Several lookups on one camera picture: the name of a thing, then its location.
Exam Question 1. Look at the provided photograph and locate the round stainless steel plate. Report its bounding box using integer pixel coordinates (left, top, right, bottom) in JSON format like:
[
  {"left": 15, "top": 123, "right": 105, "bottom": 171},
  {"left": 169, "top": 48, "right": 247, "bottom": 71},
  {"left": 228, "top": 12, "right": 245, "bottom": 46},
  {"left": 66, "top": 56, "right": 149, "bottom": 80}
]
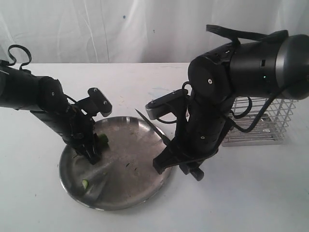
[{"left": 59, "top": 116, "right": 172, "bottom": 211}]

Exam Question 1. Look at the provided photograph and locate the dark green vegetable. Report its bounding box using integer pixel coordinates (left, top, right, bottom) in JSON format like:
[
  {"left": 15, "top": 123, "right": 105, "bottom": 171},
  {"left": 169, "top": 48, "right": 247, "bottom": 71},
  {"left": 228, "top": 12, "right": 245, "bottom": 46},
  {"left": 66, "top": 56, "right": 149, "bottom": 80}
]
[{"left": 95, "top": 133, "right": 109, "bottom": 150}]

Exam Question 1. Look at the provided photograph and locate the metal wire utensil rack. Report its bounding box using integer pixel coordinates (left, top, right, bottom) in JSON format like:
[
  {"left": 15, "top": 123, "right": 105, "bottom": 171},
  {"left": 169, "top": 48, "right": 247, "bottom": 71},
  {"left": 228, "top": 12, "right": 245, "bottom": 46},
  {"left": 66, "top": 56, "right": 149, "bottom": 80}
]
[{"left": 222, "top": 97, "right": 298, "bottom": 146}]

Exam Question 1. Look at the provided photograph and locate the black kitchen knife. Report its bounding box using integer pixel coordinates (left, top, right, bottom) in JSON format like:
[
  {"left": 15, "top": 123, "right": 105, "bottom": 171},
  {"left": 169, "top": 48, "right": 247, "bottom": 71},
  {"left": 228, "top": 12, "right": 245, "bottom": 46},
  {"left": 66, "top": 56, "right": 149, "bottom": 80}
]
[{"left": 135, "top": 109, "right": 170, "bottom": 146}]

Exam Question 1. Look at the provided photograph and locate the green vegetable slice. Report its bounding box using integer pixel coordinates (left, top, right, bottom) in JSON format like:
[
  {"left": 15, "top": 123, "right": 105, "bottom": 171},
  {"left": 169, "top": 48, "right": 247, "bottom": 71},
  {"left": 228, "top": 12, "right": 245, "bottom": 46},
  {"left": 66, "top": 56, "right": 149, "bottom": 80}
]
[{"left": 82, "top": 179, "right": 89, "bottom": 189}]

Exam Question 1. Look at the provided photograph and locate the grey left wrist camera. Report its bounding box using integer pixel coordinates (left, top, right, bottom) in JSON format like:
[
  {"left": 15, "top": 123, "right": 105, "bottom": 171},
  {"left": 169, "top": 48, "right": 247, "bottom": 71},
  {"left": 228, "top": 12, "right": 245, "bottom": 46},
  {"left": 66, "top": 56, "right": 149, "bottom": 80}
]
[{"left": 76, "top": 87, "right": 112, "bottom": 117}]

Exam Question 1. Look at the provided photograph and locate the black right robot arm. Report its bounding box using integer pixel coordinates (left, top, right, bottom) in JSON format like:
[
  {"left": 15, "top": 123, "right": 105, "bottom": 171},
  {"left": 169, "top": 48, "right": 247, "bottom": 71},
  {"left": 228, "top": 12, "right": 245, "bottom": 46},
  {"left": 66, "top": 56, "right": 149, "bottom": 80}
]
[{"left": 146, "top": 34, "right": 309, "bottom": 180}]

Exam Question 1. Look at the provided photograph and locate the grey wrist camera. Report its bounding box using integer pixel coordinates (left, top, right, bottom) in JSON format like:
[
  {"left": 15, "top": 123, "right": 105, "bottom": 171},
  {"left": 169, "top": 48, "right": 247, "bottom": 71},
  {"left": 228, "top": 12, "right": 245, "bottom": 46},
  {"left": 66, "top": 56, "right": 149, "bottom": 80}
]
[
  {"left": 76, "top": 87, "right": 112, "bottom": 117},
  {"left": 145, "top": 89, "right": 188, "bottom": 120}
]

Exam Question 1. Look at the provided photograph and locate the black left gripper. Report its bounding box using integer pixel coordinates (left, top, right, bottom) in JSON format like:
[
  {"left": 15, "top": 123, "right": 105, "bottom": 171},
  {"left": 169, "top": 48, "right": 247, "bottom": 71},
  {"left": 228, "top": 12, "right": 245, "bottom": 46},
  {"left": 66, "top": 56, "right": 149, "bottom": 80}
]
[{"left": 61, "top": 103, "right": 100, "bottom": 165}]

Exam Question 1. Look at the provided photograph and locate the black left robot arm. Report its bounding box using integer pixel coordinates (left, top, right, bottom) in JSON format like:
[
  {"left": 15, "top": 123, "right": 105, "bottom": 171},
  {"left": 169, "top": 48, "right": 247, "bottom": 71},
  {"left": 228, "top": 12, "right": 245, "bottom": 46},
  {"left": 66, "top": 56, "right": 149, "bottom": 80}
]
[{"left": 0, "top": 64, "right": 100, "bottom": 164}]

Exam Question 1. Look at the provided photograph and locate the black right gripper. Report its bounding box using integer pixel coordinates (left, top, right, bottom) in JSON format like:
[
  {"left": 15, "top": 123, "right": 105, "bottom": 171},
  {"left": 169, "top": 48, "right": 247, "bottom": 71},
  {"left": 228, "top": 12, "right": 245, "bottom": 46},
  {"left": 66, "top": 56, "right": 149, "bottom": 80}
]
[{"left": 153, "top": 135, "right": 221, "bottom": 181}]

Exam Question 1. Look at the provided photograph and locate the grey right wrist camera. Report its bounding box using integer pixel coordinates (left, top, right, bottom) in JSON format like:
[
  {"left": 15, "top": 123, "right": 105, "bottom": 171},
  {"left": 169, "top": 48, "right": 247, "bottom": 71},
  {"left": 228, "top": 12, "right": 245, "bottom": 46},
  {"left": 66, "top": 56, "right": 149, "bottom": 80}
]
[{"left": 145, "top": 89, "right": 188, "bottom": 120}]

